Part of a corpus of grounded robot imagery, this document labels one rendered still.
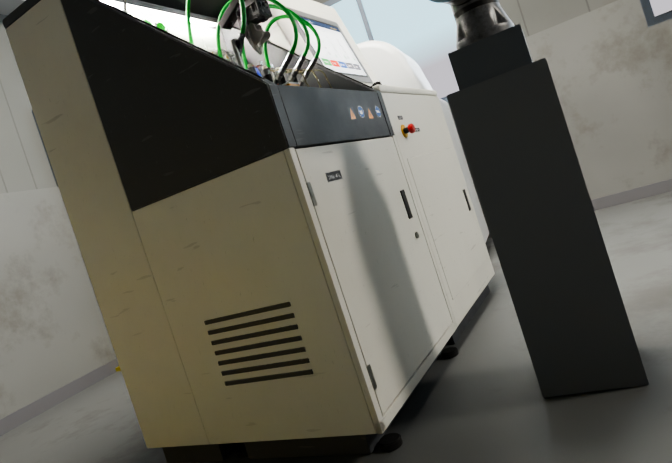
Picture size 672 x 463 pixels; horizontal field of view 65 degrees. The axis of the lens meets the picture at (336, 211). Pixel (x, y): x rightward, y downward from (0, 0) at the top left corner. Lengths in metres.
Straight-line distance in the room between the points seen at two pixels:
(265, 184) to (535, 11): 3.10
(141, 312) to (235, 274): 0.40
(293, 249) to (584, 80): 3.07
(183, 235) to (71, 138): 0.50
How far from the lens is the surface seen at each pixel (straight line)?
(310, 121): 1.39
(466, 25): 1.44
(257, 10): 1.71
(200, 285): 1.51
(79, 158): 1.77
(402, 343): 1.53
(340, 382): 1.36
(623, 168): 4.07
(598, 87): 4.05
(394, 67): 3.31
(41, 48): 1.88
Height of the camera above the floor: 0.64
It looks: 1 degrees down
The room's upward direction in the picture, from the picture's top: 18 degrees counter-clockwise
